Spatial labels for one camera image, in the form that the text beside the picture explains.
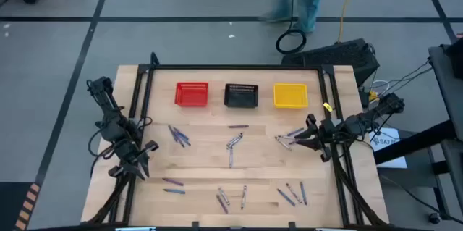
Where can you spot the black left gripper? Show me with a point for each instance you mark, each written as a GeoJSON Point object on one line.
{"type": "Point", "coordinates": [128, 153]}

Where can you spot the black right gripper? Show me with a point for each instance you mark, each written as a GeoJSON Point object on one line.
{"type": "Point", "coordinates": [327, 135]}

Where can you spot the purple crayon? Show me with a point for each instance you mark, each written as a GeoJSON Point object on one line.
{"type": "Point", "coordinates": [222, 203]}
{"type": "Point", "coordinates": [173, 181]}
{"type": "Point", "coordinates": [291, 143]}
{"type": "Point", "coordinates": [238, 126]}
{"type": "Point", "coordinates": [182, 140]}

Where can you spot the black crayon grey wrapper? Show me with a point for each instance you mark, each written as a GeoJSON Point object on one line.
{"type": "Point", "coordinates": [233, 144]}
{"type": "Point", "coordinates": [230, 157]}
{"type": "Point", "coordinates": [293, 193]}
{"type": "Point", "coordinates": [285, 137]}
{"type": "Point", "coordinates": [284, 144]}
{"type": "Point", "coordinates": [237, 137]}
{"type": "Point", "coordinates": [244, 197]}
{"type": "Point", "coordinates": [224, 196]}

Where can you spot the black plastic basket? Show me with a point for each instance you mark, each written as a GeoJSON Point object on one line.
{"type": "Point", "coordinates": [240, 97]}

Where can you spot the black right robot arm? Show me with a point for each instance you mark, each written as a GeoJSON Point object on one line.
{"type": "Point", "coordinates": [361, 122]}

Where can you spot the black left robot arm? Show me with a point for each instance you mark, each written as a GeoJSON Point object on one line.
{"type": "Point", "coordinates": [112, 122]}

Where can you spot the yellow plastic basket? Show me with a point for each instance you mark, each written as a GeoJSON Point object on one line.
{"type": "Point", "coordinates": [290, 96]}

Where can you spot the silver aluminium bar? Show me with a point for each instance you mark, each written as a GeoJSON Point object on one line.
{"type": "Point", "coordinates": [135, 229]}
{"type": "Point", "coordinates": [331, 229]}

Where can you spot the white paper sign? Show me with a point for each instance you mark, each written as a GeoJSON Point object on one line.
{"type": "Point", "coordinates": [394, 133]}

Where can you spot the black perforated computer case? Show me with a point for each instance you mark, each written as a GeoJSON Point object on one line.
{"type": "Point", "coordinates": [336, 55]}

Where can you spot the red plastic basket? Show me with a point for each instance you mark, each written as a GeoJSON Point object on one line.
{"type": "Point", "coordinates": [191, 95]}

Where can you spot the black grey equipment cart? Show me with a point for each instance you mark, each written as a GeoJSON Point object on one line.
{"type": "Point", "coordinates": [448, 90]}

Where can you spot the black caster wheel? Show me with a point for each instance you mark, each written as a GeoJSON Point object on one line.
{"type": "Point", "coordinates": [434, 218]}

